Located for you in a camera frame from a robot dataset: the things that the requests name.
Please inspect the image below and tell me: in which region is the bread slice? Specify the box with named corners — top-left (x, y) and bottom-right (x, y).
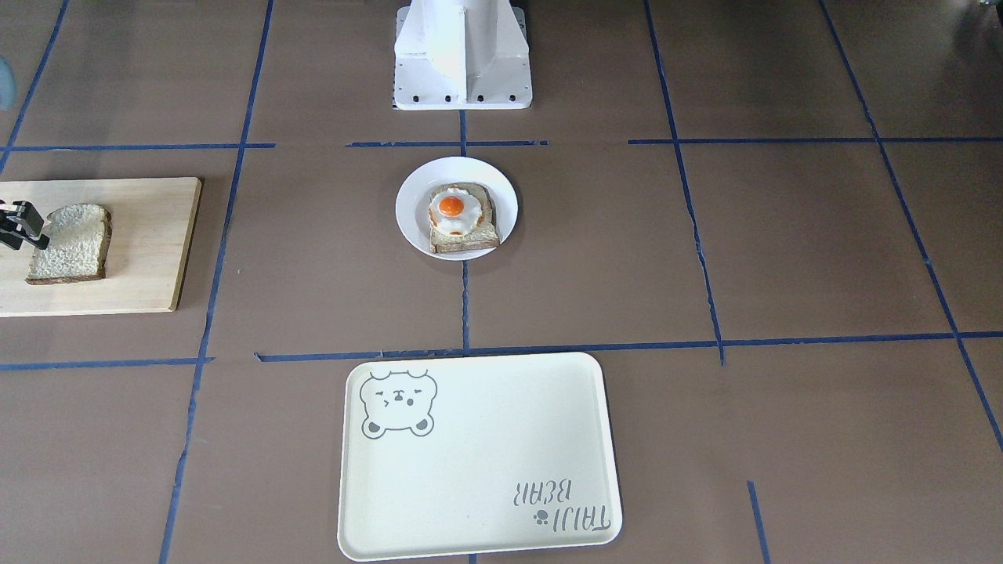
top-left (25, 203), bottom-right (112, 285)

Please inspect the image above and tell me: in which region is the white round plate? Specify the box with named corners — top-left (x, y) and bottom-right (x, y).
top-left (396, 157), bottom-right (519, 261)

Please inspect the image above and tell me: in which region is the wooden cutting board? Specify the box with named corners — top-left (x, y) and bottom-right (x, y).
top-left (1, 176), bottom-right (203, 317)

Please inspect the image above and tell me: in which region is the fried egg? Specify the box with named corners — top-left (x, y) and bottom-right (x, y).
top-left (429, 188), bottom-right (483, 237)

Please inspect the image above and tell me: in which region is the bottom toast slice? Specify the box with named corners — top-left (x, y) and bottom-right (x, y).
top-left (427, 183), bottom-right (502, 255)

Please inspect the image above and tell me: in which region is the cream bear tray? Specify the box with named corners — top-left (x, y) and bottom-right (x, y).
top-left (337, 352), bottom-right (624, 562)

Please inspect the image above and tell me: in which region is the white pedestal column base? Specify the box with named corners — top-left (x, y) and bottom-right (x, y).
top-left (392, 1), bottom-right (534, 111)

